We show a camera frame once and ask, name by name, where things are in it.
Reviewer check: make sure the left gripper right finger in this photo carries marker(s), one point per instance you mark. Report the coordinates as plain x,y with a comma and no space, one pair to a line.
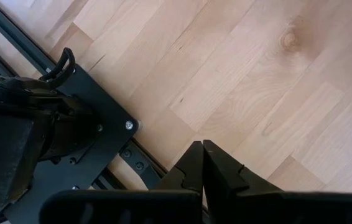
257,205

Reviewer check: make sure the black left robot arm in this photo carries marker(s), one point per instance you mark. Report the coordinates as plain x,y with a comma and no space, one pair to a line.
8,140

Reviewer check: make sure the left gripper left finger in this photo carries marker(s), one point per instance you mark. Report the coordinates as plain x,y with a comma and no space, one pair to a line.
132,208

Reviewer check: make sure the black aluminium table frame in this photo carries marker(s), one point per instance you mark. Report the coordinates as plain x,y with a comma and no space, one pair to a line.
14,34

